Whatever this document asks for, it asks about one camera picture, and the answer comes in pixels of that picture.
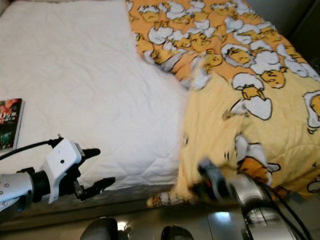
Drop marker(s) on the dark book with red cover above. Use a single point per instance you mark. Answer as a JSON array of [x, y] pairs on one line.
[[10, 125]]

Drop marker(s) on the dark grey right robot foot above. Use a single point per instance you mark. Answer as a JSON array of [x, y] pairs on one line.
[[177, 234]]

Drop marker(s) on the dark grey left robot foot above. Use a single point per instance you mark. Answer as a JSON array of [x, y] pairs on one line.
[[100, 230]]

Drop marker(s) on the white quilted mattress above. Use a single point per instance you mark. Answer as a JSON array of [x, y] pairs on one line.
[[80, 75]]

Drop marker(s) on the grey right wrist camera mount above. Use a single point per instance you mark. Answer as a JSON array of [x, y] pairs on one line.
[[215, 175]]

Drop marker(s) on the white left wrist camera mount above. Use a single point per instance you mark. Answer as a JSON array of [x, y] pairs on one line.
[[62, 157]]

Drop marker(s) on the dark grey robot foot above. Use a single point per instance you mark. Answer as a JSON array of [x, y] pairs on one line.
[[100, 230], [177, 234]]

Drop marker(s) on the yellow orange cartoon duvet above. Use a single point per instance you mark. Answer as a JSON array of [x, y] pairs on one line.
[[230, 125]]

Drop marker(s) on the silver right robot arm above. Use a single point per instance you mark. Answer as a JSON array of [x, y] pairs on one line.
[[260, 220]]

